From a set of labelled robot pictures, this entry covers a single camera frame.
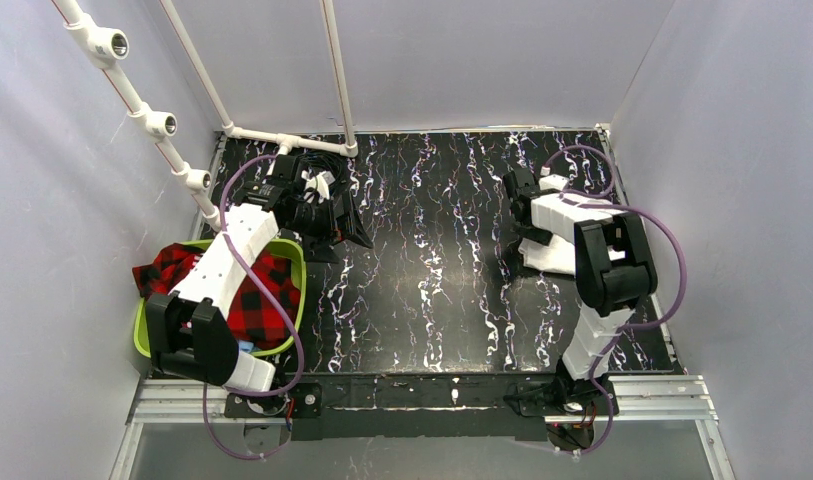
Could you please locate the white cloth sheet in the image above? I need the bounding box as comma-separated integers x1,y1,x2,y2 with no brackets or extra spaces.
517,235,626,277

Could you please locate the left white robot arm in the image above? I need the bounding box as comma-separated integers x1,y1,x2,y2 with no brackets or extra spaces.
145,151,373,398

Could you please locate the green plastic basket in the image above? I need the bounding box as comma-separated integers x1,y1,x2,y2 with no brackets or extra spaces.
132,238,309,359

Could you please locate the black coiled cable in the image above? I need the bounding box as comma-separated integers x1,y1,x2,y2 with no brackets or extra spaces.
299,150,349,200

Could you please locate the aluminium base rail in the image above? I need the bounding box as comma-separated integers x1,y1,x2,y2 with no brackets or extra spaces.
110,375,735,479

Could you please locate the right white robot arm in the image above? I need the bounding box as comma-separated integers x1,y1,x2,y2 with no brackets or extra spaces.
502,168,658,416

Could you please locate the white PVC pipe frame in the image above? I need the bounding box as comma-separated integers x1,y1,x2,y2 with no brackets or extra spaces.
51,0,360,230

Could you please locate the red black plaid cloth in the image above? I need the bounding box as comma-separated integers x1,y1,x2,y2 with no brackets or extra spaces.
132,242,303,351

